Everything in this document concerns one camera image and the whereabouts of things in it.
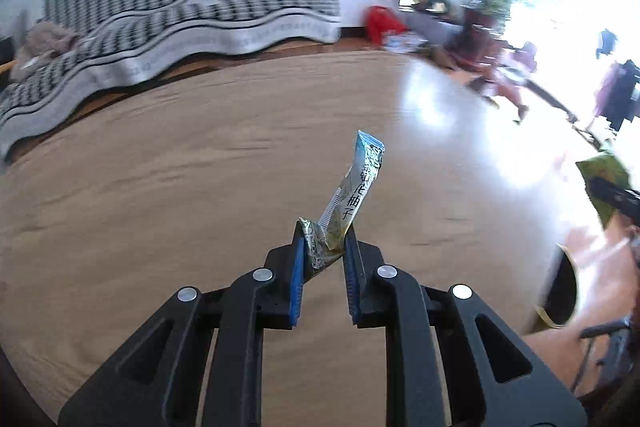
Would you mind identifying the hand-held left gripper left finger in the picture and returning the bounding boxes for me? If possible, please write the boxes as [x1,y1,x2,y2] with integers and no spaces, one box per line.
[59,223,307,427]

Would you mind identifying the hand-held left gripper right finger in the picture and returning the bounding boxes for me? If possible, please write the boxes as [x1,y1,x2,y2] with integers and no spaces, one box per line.
[342,223,587,427]

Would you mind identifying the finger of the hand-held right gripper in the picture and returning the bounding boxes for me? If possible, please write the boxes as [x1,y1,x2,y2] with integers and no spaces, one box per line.
[587,177,640,228]

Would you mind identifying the green snack packet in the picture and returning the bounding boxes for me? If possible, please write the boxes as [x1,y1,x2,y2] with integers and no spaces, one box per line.
[575,152,632,228]

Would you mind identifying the light blue drink sachet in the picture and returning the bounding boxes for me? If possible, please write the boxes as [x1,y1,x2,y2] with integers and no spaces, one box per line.
[298,130,387,283]

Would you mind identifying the black waste bin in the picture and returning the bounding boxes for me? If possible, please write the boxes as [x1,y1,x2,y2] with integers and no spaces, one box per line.
[534,244,581,329]

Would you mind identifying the dark hanging clothes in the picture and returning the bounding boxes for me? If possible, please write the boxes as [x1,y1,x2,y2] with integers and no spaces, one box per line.
[595,29,640,132]

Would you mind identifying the black metal chair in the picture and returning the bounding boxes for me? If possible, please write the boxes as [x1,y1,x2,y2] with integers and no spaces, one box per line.
[570,317,640,403]

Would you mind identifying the pink plastic stool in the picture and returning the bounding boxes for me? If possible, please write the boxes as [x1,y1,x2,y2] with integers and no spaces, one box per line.
[470,42,542,124]

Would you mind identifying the papers on floor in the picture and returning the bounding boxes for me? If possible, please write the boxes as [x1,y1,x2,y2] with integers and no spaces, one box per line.
[387,34,427,54]

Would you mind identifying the grey low cabinet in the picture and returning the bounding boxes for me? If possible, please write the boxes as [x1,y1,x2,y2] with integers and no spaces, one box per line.
[400,0,471,48]

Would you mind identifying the red bag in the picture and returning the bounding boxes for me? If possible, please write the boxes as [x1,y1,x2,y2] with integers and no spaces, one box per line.
[364,6,406,45]

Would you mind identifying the checkered sofa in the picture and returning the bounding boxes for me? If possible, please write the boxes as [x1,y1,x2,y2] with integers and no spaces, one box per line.
[0,0,343,160]

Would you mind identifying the brown plush cloth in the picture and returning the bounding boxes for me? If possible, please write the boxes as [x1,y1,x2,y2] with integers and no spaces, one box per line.
[10,22,81,80]

